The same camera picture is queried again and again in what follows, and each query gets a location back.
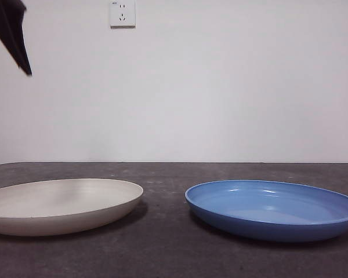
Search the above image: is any blue round plate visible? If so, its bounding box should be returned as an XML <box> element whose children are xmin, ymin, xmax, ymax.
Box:
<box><xmin>184</xmin><ymin>179</ymin><xmax>348</xmax><ymax>243</ymax></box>

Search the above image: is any white wall socket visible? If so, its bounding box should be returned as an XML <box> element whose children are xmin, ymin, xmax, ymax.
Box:
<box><xmin>110</xmin><ymin>0</ymin><xmax>136</xmax><ymax>29</ymax></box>

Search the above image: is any white round plate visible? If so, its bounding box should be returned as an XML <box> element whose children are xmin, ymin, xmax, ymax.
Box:
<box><xmin>0</xmin><ymin>178</ymin><xmax>144</xmax><ymax>236</ymax></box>

